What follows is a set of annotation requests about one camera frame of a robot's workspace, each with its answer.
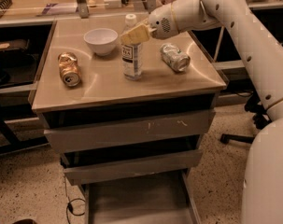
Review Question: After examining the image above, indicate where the crushed green silver can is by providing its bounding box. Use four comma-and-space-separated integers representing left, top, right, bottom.
160, 43, 191, 73

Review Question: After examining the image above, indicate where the bottom grey drawer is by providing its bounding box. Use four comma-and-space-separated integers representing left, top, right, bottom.
84, 171, 201, 224

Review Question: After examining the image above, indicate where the white ceramic bowl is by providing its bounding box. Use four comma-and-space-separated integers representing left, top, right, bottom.
83, 28, 118, 56

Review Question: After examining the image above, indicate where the grey drawer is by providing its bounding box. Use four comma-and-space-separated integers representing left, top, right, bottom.
84, 171, 201, 224
64, 149, 203, 185
45, 109, 215, 153

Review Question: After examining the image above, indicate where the crushed orange soda can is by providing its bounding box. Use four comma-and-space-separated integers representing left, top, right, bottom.
58, 52, 81, 87

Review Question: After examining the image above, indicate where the black table leg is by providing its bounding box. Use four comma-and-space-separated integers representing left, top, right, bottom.
0, 104, 48, 156

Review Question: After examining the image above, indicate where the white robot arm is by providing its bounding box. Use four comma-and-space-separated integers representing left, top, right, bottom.
120, 0, 283, 224

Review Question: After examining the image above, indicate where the clear plastic bottle white cap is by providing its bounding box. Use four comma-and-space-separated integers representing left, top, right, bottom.
120, 13, 143, 81

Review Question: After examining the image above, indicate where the middle grey drawer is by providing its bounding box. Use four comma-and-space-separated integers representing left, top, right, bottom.
64, 149, 203, 185

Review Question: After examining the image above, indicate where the top grey drawer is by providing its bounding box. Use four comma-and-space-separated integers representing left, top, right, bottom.
45, 109, 215, 153

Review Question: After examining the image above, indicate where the black office chair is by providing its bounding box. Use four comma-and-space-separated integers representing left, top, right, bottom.
219, 91, 273, 146

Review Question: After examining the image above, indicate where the white rod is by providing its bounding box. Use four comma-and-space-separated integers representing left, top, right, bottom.
213, 26, 225, 63

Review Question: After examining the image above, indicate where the purple white paper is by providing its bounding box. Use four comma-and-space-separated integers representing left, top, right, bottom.
40, 3, 78, 16

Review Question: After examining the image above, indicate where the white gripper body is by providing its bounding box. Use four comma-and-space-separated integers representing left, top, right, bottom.
149, 4, 178, 39

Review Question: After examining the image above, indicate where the black cable on floor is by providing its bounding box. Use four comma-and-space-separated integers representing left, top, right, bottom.
64, 175, 87, 224

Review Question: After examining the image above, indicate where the grey drawer cabinet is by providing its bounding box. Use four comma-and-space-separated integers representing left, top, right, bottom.
27, 11, 229, 224

